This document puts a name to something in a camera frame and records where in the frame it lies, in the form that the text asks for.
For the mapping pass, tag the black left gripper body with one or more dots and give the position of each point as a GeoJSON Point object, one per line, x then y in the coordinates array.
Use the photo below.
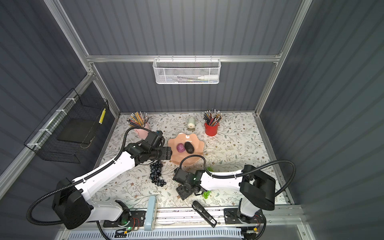
{"type": "Point", "coordinates": [163, 153]}

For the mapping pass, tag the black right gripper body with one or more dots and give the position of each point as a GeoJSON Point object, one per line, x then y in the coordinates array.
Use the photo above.
{"type": "Point", "coordinates": [183, 191]}

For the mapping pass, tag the green fake grape bunch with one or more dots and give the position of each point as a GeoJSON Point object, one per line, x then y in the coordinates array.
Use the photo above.
{"type": "Point", "coordinates": [207, 193]}

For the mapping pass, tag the black fake grape bunch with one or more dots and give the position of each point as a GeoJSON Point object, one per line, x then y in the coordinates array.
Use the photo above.
{"type": "Point", "coordinates": [156, 173]}

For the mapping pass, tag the purple fake fig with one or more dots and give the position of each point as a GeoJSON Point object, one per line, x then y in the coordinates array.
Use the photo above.
{"type": "Point", "coordinates": [181, 148]}

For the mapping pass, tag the dark fake avocado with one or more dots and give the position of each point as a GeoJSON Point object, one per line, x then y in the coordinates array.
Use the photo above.
{"type": "Point", "coordinates": [189, 147]}

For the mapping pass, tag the pink scalloped fruit bowl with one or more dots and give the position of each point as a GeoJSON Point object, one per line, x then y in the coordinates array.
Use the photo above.
{"type": "Point", "coordinates": [176, 157]}

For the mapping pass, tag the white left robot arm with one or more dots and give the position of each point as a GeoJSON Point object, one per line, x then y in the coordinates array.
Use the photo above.
{"type": "Point", "coordinates": [75, 206]}

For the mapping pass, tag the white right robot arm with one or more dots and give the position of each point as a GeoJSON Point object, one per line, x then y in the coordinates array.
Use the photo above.
{"type": "Point", "coordinates": [257, 188]}

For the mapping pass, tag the coloured pencils in pink cup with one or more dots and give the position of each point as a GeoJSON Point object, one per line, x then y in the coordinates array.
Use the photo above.
{"type": "Point", "coordinates": [139, 119]}

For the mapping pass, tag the black stapler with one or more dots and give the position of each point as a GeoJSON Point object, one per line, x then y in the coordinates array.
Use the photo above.
{"type": "Point", "coordinates": [204, 214]}

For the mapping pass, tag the red pencil cup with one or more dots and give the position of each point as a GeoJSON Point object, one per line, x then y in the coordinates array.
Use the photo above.
{"type": "Point", "coordinates": [211, 130]}

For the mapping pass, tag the light blue bar tool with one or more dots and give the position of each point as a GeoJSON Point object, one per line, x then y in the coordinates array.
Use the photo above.
{"type": "Point", "coordinates": [151, 213]}

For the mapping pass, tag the pencils in red cup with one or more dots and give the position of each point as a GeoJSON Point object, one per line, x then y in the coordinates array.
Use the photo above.
{"type": "Point", "coordinates": [212, 117]}

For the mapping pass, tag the aluminium front rail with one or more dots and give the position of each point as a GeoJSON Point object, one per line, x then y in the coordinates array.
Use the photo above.
{"type": "Point", "coordinates": [189, 218]}

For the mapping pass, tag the white wire mesh basket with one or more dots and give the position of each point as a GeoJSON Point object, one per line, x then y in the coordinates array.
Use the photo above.
{"type": "Point", "coordinates": [193, 71]}

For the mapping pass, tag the black wire wall basket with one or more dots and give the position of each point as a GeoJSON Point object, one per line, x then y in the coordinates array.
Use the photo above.
{"type": "Point", "coordinates": [68, 133]}

